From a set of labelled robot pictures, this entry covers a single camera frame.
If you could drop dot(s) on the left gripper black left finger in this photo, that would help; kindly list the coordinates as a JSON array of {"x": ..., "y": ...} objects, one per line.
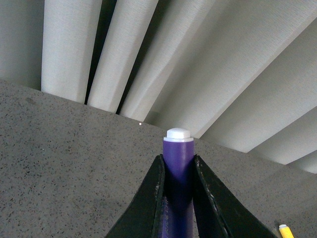
[{"x": 142, "y": 217}]

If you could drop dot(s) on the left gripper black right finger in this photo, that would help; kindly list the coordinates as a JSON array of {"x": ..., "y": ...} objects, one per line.
[{"x": 219, "y": 214}]

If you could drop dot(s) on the purple marker pen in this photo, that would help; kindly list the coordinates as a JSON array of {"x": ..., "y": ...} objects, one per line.
[{"x": 177, "y": 200}]

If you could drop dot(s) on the yellow marker pen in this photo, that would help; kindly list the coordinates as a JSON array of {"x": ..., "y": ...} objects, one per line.
[{"x": 285, "y": 231}]

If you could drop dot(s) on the white pleated curtain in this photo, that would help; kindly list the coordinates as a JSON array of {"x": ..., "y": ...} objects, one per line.
[{"x": 237, "y": 73}]

